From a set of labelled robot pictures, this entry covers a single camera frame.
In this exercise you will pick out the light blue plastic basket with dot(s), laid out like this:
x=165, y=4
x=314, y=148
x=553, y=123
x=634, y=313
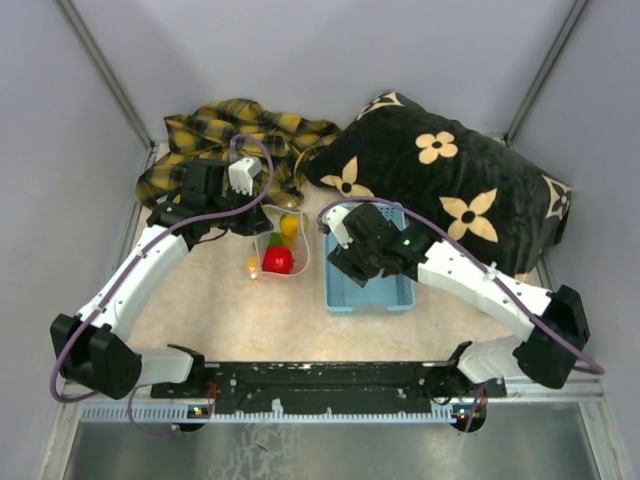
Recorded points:
x=389, y=294

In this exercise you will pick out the green orange mango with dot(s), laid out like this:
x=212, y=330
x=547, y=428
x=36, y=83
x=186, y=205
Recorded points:
x=278, y=239

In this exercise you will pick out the clear zip top bag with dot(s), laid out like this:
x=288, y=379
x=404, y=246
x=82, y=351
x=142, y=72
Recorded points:
x=301, y=249

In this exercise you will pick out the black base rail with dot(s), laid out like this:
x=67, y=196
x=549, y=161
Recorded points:
x=318, y=388

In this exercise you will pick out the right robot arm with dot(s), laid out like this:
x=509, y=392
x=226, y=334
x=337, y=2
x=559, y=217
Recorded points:
x=549, y=329

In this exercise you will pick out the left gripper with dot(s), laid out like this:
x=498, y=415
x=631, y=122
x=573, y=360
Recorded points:
x=254, y=222

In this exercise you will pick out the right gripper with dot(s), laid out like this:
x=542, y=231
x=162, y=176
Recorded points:
x=345, y=258

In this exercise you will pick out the yellow plaid shirt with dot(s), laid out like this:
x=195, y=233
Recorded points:
x=290, y=139

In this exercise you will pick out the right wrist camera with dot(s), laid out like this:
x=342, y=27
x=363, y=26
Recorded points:
x=333, y=219

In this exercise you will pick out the red apple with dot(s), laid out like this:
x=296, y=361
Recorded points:
x=278, y=259

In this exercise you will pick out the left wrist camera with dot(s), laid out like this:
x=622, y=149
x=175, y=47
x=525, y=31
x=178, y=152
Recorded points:
x=241, y=175

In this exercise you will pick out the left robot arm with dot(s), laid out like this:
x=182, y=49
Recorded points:
x=91, y=346

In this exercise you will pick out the black floral pillow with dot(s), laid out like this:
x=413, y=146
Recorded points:
x=498, y=205

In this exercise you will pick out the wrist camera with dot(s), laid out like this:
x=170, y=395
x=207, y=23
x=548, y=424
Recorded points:
x=241, y=175
x=333, y=219

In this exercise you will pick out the orange yellow fruit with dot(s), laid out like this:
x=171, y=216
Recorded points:
x=289, y=225

